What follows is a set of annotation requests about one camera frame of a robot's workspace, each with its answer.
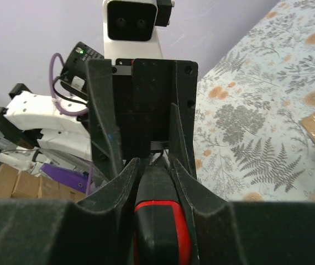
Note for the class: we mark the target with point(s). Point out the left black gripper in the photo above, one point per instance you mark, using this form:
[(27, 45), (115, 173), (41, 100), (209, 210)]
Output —
[(155, 97)]

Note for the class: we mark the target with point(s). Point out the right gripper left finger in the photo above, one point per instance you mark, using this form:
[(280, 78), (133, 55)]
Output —
[(96, 230)]

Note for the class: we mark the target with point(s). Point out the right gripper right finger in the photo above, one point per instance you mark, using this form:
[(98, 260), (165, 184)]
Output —
[(231, 232)]

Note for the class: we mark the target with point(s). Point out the red black utility knife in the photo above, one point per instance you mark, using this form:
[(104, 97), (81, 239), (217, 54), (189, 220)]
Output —
[(161, 235)]

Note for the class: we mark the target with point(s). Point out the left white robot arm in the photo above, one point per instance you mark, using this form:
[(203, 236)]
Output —
[(52, 123)]

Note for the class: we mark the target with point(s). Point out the stacked cardboard boxes background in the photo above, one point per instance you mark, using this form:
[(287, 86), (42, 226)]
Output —
[(15, 184)]

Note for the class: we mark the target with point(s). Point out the floral table mat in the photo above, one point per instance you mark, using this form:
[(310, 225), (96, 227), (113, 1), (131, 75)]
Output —
[(249, 142)]

